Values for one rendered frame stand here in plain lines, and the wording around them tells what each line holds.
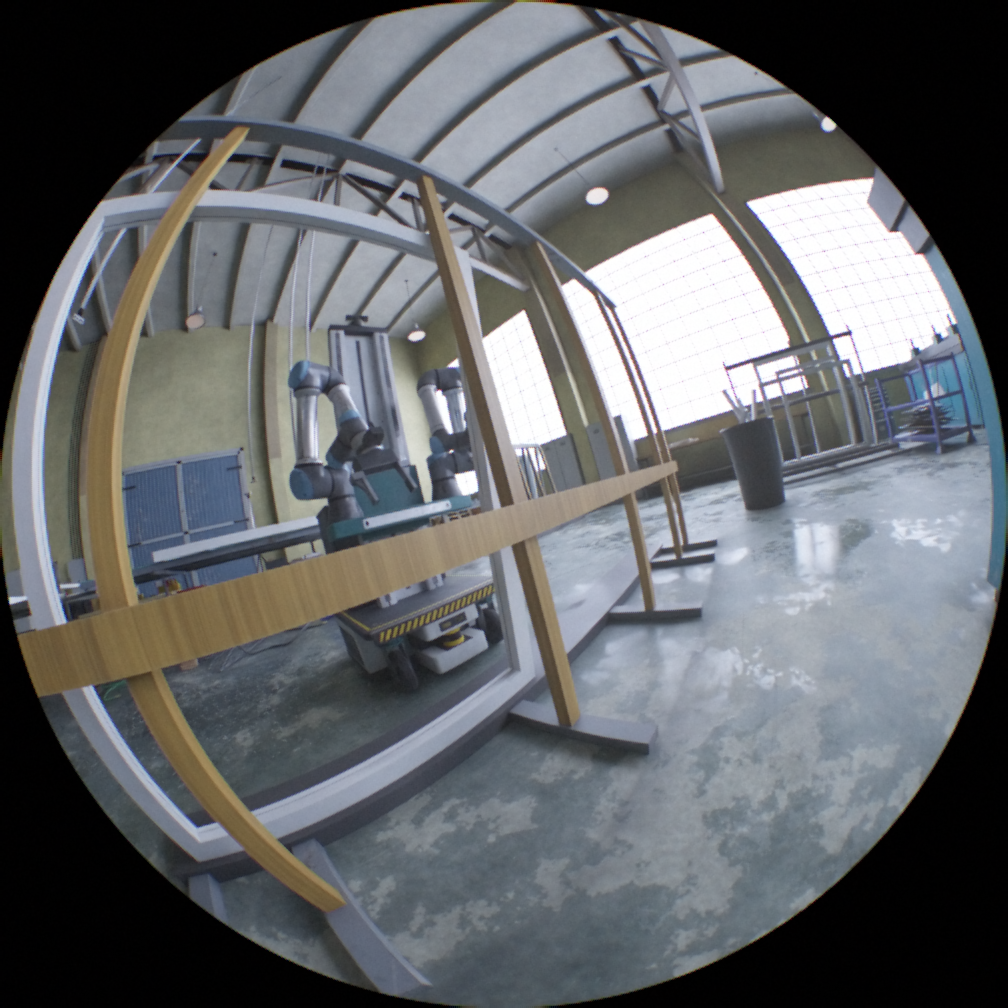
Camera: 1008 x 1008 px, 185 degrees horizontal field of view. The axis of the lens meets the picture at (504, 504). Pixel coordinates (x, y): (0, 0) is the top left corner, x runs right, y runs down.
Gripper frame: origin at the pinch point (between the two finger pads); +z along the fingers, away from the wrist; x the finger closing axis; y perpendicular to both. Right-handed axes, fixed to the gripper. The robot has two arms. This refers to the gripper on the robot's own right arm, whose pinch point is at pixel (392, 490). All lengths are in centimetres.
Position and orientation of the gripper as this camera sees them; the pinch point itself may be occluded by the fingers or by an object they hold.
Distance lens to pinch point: 89.7
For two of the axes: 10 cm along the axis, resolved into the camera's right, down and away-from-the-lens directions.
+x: -5.8, 2.8, -7.6
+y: -5.5, 5.6, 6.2
